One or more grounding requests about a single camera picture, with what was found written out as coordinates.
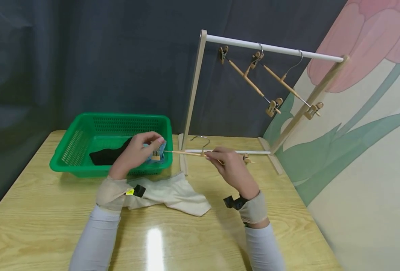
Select person's right hand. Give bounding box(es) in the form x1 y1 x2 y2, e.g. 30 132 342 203
205 147 260 201

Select person's left hand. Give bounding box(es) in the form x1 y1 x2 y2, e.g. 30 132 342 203
108 131 166 180

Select light blue cloth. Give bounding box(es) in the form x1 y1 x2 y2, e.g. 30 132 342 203
142 140 167 164

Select wooden clip hanger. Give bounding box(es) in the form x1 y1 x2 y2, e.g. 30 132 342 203
218 43 284 118
151 135 255 165
250 49 324 120

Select person's right forearm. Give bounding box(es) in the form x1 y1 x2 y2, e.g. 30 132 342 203
238 190 287 271

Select person's left forearm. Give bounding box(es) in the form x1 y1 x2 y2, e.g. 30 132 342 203
68 175 130 271

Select black garment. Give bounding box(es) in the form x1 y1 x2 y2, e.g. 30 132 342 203
89 137 133 166

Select cream cloth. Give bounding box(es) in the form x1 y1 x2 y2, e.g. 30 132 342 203
123 171 212 218

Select green plastic basket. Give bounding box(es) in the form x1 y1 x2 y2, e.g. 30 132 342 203
49 112 173 178

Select wooden clothes rack white rods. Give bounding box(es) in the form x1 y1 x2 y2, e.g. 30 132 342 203
178 29 350 177

